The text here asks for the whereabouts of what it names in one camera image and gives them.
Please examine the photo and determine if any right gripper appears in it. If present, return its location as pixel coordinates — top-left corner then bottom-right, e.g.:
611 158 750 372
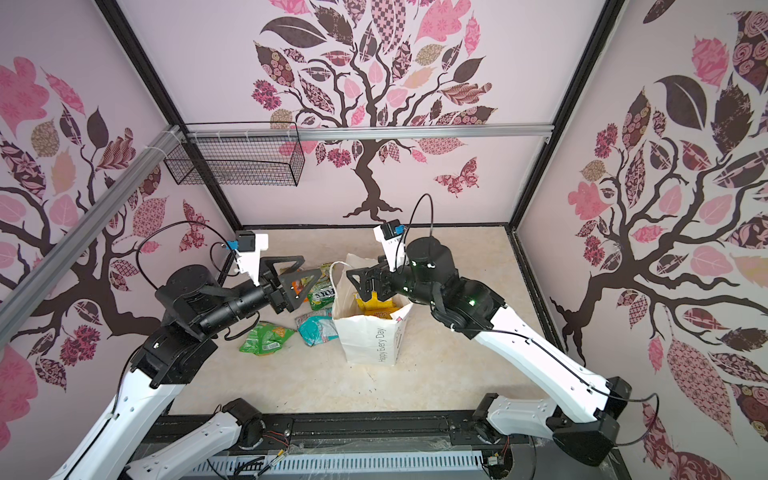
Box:
347 252 441 311

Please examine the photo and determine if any back aluminium rail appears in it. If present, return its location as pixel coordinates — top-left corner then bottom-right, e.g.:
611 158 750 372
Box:
186 123 554 143

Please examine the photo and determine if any black wire basket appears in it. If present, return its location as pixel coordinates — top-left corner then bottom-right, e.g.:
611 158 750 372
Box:
164 120 305 187

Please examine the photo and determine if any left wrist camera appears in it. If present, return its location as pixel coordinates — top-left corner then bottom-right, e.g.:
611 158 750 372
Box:
226 230 269 285

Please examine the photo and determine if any orange snack packet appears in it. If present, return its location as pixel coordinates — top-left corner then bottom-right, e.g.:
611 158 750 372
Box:
278 270 304 297

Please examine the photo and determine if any green snack packet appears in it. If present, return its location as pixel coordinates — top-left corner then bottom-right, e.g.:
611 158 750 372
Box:
239 322 296 356

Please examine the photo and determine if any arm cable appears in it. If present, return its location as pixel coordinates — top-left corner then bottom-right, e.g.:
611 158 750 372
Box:
135 220 232 295
479 326 660 448

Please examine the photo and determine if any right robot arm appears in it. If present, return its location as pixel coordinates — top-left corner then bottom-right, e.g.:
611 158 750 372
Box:
345 237 631 467

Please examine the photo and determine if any Foxs candy packet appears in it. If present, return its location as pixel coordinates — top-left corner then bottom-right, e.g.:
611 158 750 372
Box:
307 262 335 311

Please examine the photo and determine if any aluminium rail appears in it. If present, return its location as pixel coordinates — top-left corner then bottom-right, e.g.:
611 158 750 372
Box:
186 123 554 143
1 125 184 345

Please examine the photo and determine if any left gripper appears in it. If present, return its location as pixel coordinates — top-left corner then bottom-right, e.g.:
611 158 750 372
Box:
199 255 323 337

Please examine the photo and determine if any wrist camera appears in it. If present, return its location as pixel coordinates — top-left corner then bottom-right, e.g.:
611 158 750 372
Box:
374 220 406 272
226 230 269 285

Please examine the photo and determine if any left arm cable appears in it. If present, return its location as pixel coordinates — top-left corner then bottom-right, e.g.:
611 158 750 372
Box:
135 220 232 295

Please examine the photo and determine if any teal snack packet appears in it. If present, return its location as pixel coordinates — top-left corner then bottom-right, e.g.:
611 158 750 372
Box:
295 309 339 347

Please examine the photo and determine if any white paper bag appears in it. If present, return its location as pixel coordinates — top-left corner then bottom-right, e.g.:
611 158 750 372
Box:
330 254 413 366

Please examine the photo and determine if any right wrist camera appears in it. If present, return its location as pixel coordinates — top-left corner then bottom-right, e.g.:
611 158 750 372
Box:
374 220 406 272

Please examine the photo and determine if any yellow corn chips packet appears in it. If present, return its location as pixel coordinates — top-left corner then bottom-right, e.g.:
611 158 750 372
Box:
355 291 399 320

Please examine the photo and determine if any left aluminium rail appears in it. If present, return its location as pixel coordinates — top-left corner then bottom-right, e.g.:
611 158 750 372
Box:
1 125 184 345

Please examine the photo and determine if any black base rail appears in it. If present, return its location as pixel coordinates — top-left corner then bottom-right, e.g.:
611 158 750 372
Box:
113 407 631 480

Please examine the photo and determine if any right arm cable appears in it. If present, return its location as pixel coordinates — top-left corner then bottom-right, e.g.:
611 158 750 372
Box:
479 326 660 448

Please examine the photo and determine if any white vent strip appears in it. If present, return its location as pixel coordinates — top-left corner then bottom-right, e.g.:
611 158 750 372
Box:
137 451 486 480

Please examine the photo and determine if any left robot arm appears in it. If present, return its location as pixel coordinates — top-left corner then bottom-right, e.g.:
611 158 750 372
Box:
53 256 322 479

